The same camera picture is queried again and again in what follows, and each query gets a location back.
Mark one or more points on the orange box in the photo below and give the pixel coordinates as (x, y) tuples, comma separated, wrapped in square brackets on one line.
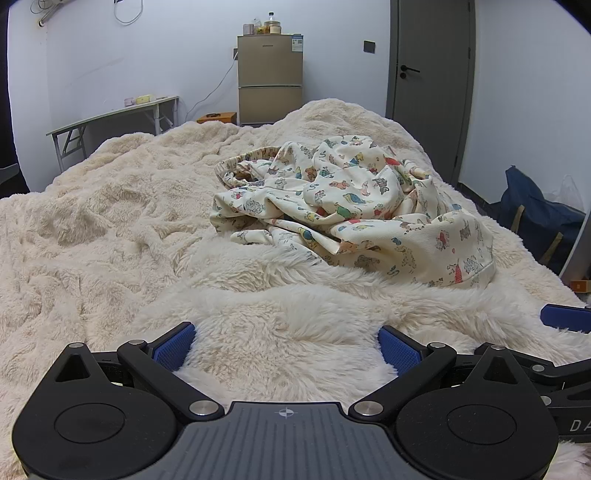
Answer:
[(217, 118)]

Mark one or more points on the beige mini fridge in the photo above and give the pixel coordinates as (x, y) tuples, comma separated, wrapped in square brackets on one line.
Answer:
[(270, 78)]

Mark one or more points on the grey folding table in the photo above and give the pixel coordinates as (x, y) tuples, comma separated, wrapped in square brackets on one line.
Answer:
[(111, 112)]

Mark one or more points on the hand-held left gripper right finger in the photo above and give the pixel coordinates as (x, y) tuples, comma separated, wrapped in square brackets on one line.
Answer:
[(399, 348)]

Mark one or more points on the pink container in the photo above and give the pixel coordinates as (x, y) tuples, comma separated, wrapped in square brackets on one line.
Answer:
[(248, 29)]

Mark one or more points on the white wall pipes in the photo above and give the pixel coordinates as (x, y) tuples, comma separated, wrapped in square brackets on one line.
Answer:
[(48, 11)]

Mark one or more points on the cream dog print garment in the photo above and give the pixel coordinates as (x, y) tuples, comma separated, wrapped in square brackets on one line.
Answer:
[(369, 207)]

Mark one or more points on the fluffy cream blanket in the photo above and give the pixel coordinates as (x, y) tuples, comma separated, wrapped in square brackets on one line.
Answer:
[(115, 230)]

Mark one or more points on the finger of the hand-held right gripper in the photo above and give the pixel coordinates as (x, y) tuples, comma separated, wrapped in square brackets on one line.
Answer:
[(558, 376), (565, 318)]

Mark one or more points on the blue bag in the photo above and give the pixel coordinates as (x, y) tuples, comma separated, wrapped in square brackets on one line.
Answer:
[(535, 217)]

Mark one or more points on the clear plastic bag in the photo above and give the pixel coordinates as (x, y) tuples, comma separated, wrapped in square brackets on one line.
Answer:
[(567, 191)]

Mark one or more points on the black wall switch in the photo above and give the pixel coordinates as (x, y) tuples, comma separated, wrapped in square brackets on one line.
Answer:
[(369, 46)]

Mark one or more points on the dark curtain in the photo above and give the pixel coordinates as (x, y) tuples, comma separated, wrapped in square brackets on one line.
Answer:
[(7, 92)]

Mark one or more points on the grey door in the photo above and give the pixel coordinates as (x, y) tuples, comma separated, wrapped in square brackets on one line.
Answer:
[(429, 120)]

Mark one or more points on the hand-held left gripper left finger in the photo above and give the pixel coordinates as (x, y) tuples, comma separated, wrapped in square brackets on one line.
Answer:
[(173, 346)]

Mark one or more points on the yellow box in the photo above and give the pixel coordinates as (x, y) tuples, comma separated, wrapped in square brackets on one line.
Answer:
[(143, 99)]

